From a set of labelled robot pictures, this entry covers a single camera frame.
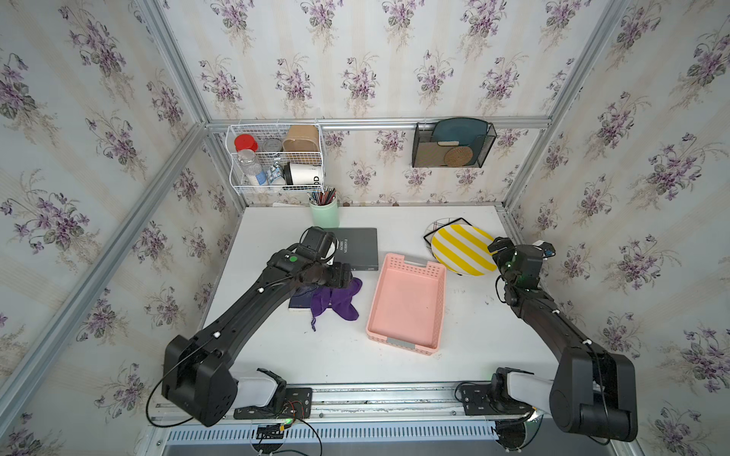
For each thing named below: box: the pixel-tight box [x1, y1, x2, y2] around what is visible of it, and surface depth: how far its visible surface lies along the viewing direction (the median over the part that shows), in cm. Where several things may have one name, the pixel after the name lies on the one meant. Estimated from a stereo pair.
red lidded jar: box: [233, 133, 260, 152], surface depth 93 cm
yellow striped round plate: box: [430, 224, 499, 277], surface depth 104 cm
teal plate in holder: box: [431, 117, 488, 165], surface depth 94 cm
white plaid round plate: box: [422, 216, 460, 239], surface depth 116 cm
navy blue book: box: [288, 286, 318, 309], surface depth 92 cm
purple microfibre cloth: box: [309, 277, 364, 331], surface depth 90 cm
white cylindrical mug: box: [283, 161, 323, 186], surface depth 95 cm
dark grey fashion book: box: [323, 227, 379, 271], surface depth 103 cm
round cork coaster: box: [443, 146, 474, 168], surface depth 100 cm
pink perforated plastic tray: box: [365, 252, 448, 356], surface depth 95 cm
